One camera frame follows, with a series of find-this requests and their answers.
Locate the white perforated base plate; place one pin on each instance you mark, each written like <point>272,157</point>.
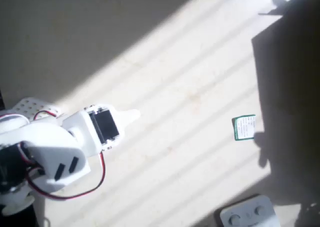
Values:
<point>30,107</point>

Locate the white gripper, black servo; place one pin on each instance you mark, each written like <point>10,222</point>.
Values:
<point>106,125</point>

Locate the small printed paper label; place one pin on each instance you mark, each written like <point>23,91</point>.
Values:
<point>244,127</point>

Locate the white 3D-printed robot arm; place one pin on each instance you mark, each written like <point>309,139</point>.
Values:
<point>37,137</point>

